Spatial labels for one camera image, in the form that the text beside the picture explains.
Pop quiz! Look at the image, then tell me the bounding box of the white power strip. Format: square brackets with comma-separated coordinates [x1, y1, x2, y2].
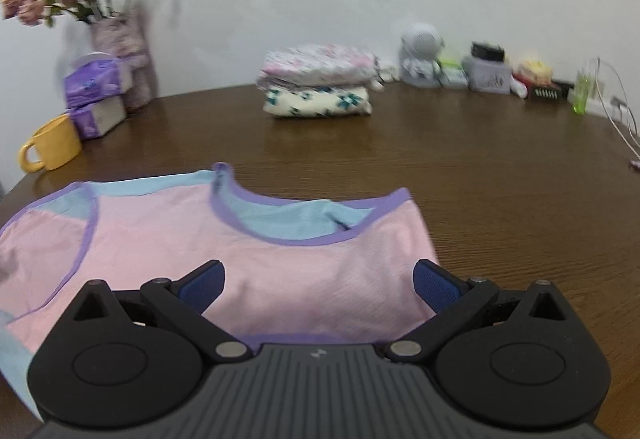
[585, 94, 640, 118]

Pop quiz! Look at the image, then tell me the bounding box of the black labelled box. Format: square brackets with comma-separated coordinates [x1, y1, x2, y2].
[527, 80, 576, 102]

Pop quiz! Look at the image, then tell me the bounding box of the pink blue purple-trimmed vest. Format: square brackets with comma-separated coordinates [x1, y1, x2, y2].
[0, 162, 441, 412]

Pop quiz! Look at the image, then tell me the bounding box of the pink floral folded cloth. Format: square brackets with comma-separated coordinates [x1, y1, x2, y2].
[257, 43, 378, 87]

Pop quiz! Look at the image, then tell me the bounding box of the yellow mug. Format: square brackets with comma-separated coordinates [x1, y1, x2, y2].
[19, 114, 83, 174]

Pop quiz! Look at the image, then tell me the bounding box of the cream green-flowered folded cloth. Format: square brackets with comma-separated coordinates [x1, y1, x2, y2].
[263, 86, 372, 119]

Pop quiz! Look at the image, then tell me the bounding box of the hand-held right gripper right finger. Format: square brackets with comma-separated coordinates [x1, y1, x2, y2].
[385, 259, 581, 365]

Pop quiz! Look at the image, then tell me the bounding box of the white cable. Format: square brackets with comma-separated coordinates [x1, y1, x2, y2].
[587, 56, 640, 150]

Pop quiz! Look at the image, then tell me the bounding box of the green spray bottle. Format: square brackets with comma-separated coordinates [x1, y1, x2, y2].
[573, 69, 593, 116]

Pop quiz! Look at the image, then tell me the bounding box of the black power adapter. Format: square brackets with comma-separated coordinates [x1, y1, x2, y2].
[471, 42, 506, 62]

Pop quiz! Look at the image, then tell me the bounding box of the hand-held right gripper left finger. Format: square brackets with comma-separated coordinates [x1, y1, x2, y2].
[60, 260, 252, 365]

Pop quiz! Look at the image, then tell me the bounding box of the fuzzy pink vase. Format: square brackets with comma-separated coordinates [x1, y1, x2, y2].
[90, 9, 157, 112]

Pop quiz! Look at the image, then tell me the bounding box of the grey tin box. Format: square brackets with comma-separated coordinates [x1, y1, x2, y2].
[462, 56, 513, 94]

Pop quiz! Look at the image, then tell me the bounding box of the white astronaut speaker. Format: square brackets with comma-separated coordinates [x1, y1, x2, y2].
[398, 22, 445, 86]

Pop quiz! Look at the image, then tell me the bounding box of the purple tissue pack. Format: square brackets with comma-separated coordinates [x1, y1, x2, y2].
[62, 54, 133, 109]
[69, 95, 128, 141]

